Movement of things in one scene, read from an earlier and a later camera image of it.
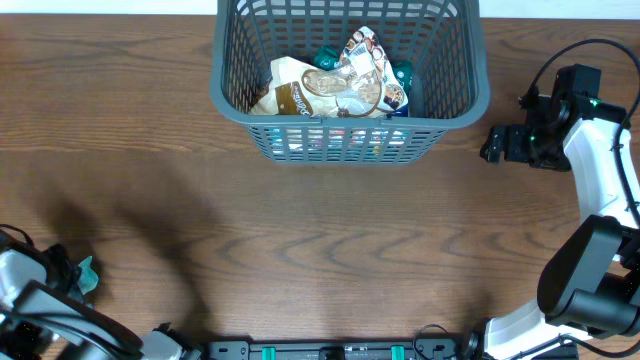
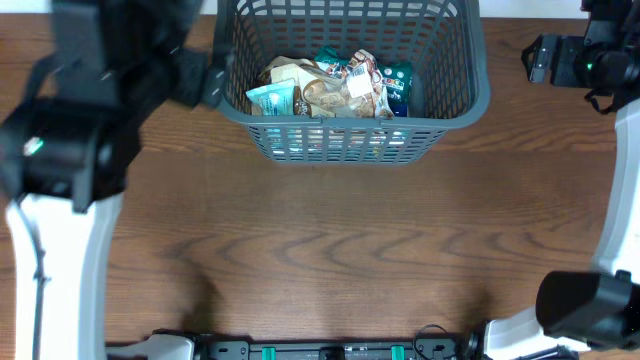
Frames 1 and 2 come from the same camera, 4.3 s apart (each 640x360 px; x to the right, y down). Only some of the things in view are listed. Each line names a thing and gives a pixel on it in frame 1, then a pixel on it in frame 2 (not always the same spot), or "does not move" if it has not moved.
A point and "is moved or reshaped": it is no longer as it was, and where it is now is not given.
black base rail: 372,350 does not move
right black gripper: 503,143 → 542,58
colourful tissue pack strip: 336,141 does not move
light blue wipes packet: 88,278 is moved or reshaped
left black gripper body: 67,273 → 195,78
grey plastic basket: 442,40 does not move
